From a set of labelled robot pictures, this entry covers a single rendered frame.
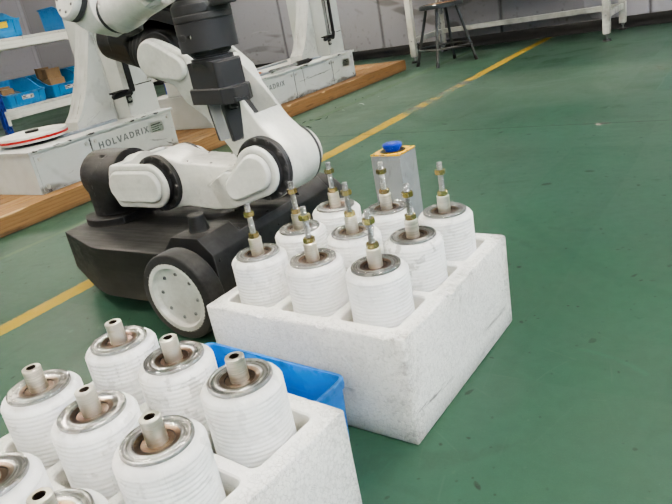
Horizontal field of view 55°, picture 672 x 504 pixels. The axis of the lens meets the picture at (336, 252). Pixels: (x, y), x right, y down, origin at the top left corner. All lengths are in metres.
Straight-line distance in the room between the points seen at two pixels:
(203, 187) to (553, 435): 0.97
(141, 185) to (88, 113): 1.69
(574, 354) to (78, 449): 0.80
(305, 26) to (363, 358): 3.89
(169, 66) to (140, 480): 1.01
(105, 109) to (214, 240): 2.05
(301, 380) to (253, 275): 0.19
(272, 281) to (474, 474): 0.43
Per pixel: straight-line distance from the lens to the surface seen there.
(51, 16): 6.72
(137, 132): 3.27
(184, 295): 1.41
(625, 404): 1.07
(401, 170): 1.33
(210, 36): 0.99
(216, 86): 0.99
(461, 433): 1.01
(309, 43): 4.69
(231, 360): 0.72
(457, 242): 1.12
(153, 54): 1.51
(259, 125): 1.40
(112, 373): 0.90
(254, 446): 0.74
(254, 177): 1.39
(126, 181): 1.69
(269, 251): 1.09
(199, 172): 1.56
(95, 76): 3.37
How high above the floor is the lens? 0.63
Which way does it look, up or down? 21 degrees down
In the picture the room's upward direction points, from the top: 11 degrees counter-clockwise
